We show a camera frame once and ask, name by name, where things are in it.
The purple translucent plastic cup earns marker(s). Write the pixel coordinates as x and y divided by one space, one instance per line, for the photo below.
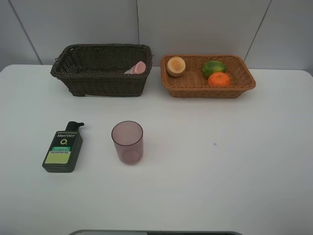
127 137

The pink lotion bottle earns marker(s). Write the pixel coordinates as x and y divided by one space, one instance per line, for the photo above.
138 68

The round bread bun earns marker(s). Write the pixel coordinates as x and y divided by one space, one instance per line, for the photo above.
175 66

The orange mandarin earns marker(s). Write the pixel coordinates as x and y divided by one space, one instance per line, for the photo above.
219 79

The green lime fruit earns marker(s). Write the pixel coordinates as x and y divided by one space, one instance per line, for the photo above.
213 66

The dark green pump bottle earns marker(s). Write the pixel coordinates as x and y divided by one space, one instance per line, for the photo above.
64 150

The light brown wicker basket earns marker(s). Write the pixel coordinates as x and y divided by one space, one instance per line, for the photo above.
193 84

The dark brown wicker basket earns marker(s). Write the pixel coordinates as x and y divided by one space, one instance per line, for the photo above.
98 69

